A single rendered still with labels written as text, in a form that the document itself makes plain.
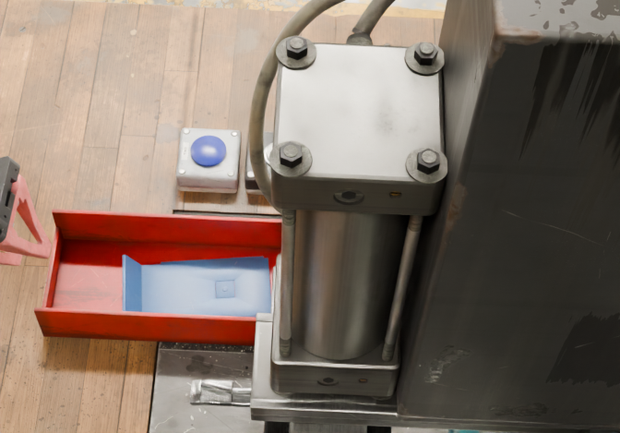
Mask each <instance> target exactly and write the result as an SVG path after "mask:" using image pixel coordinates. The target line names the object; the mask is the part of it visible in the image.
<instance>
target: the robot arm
mask: <svg viewBox="0 0 620 433"><path fill-rule="evenodd" d="M19 169H20V165H19V164H18V163H17V162H15V161H14V160H13V159H11V158H10V157H9V156H5V157H2V158H0V251H5V252H6V253H3V252H0V265H10V266H19V265H20V263H21V259H22V255H24V256H29V257H34V258H40V259H47V258H49V257H50V252H51V247H52V245H51V242H50V241H49V239H48V237H47V235H46V233H45V232H44V230H43V228H42V225H41V223H40V221H39V220H38V217H37V215H36V212H35V209H34V207H33V204H32V200H31V197H30V192H29V190H28V187H27V183H26V180H25V178H24V177H22V176H21V175H20V174H19ZM16 211H18V213H19V215H20V216H21V218H22V219H23V221H24V223H25V224H26V225H27V226H28V228H29V229H30V231H31V233H32V234H33V236H34V237H35V239H36V240H37V243H38V245H37V244H34V243H31V242H29V241H27V240H25V239H22V238H20V237H18V234H17V232H16V231H15V229H14V228H13V226H14V220H15V215H16Z"/></svg>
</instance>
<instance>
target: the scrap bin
mask: <svg viewBox="0 0 620 433"><path fill-rule="evenodd" d="M52 215H53V217H54V223H55V226H56V227H55V232H54V242H53V247H52V253H51V258H50V263H49V269H48V273H47V279H46V284H45V289H44V295H43V300H42V307H35V308H34V313H35V316H36V319H37V320H38V323H39V325H40V328H41V330H42V335H43V336H45V337H66V338H86V339H106V340H127V341H147V342H167V343H207V344H228V345H248V346H255V332H256V318H252V317H232V316H211V315H191V314H171V313H150V312H131V311H123V255H127V256H129V257H130V258H131V259H133V260H134V261H136V262H137V263H139V264H140V265H154V264H161V262H167V261H183V260H199V259H229V258H245V257H261V256H263V257H264V258H268V268H269V280H270V293H271V292H272V277H273V267H274V266H276V258H277V256H278V255H279V253H281V222H282V220H279V219H258V218H238V217H219V216H198V215H178V214H159V213H138V212H118V211H98V210H59V209H52Z"/></svg>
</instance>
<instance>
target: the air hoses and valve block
mask: <svg viewBox="0 0 620 433"><path fill-rule="evenodd" d="M344 1H346V0H310V1H309V2H308V3H307V4H305V5H304V6H303V7H301V8H300V9H299V10H298V11H297V12H296V13H295V15H294V16H293V17H292V18H291V19H290V20H289V21H288V23H287V24H286V25H285V27H284V28H283V29H282V31H281V32H280V34H279V36H278V38H277V39H276V41H275V42H274V43H273V45H272V47H271V48H270V50H269V52H268V55H267V57H266V59H265V61H264V63H263V66H262V67H261V70H260V72H259V75H258V78H257V81H256V86H255V90H254V94H253V98H252V103H251V110H250V118H249V154H250V162H251V166H252V170H253V173H254V176H255V179H256V182H257V185H258V187H259V189H260V190H261V192H262V194H263V195H264V197H265V198H266V199H267V201H268V202H269V204H270V205H271V206H272V207H273V208H274V209H275V210H276V211H277V212H278V213H280V214H281V215H282V209H278V208H276V207H275V206H274V205H273V204H272V202H271V180H270V178H269V175H268V170H267V166H266V162H265V155H264V125H265V114H266V108H267V103H268V96H269V92H270V89H271V86H272V83H273V80H274V78H275V77H276V74H277V72H278V58H277V56H276V49H277V46H278V44H279V43H280V42H281V41H282V40H284V39H285V38H288V37H291V36H294V35H296V36H299V35H300V34H301V32H302V31H303V30H304V29H305V28H306V27H307V26H308V25H309V24H310V22H311V21H312V20H314V19H315V18H316V17H318V16H319V15H320V14H322V13H323V12H325V11H326V10H328V9H330V8H331V7H333V6H335V5H337V4H339V3H341V2H344ZM395 1H396V0H372V2H371V3H370V4H369V5H368V7H367V8H366V10H365V11H364V12H363V14H362V15H361V17H360V18H359V20H358V22H357V23H356V25H355V27H353V28H352V32H354V33H364V34H366V35H368V36H370V34H371V32H372V30H373V29H374V27H375V25H376V23H377V22H378V20H380V18H381V17H382V16H383V14H384V13H385V12H386V10H387V9H388V8H389V7H390V6H391V5H392V4H393V3H394V2H395Z"/></svg>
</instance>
